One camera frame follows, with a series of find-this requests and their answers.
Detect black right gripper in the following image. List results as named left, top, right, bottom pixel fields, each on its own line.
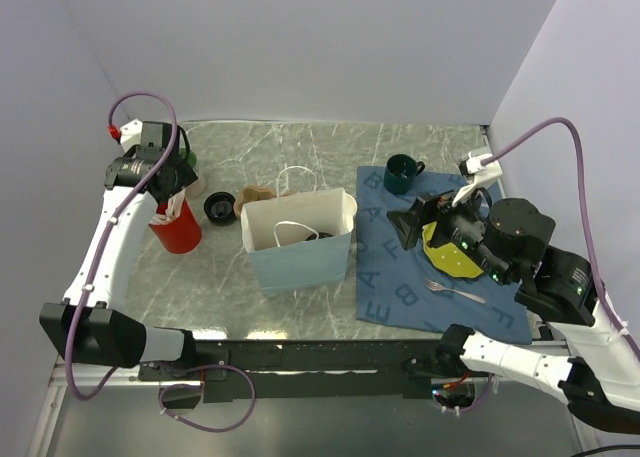
left=382, top=174, right=508, bottom=280

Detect light blue paper bag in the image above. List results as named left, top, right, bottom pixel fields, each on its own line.
left=240, top=187, right=356, bottom=295

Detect black coffee cup lid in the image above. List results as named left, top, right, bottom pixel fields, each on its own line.
left=203, top=191, right=237, bottom=226
left=305, top=232, right=333, bottom=241

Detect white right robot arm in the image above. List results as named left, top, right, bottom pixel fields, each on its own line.
left=387, top=188, right=639, bottom=435

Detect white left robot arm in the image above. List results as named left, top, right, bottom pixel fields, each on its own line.
left=39, top=121, right=199, bottom=379

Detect dark green mug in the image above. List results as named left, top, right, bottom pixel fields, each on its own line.
left=383, top=154, right=425, bottom=195

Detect green polka dot plate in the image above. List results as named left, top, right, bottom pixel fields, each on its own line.
left=422, top=222, right=483, bottom=279

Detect stacked brown paper cups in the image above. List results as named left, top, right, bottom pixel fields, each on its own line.
left=345, top=194, right=358, bottom=217

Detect silver fork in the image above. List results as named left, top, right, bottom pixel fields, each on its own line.
left=423, top=279, right=487, bottom=305

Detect blue letter print cloth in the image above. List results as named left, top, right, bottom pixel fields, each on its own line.
left=355, top=166, right=532, bottom=344

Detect stacked brown pulp carriers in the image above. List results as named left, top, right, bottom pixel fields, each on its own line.
left=233, top=184, right=276, bottom=218

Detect white mug green inside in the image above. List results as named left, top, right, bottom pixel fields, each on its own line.
left=181, top=148, right=206, bottom=199

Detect red cup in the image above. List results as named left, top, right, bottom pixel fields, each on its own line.
left=149, top=200, right=202, bottom=255

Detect white wrapped straws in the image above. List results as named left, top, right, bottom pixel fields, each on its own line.
left=150, top=190, right=186, bottom=225

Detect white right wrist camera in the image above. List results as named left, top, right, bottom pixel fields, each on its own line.
left=452, top=147, right=503, bottom=207

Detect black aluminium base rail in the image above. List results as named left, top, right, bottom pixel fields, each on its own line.
left=49, top=338, right=581, bottom=403

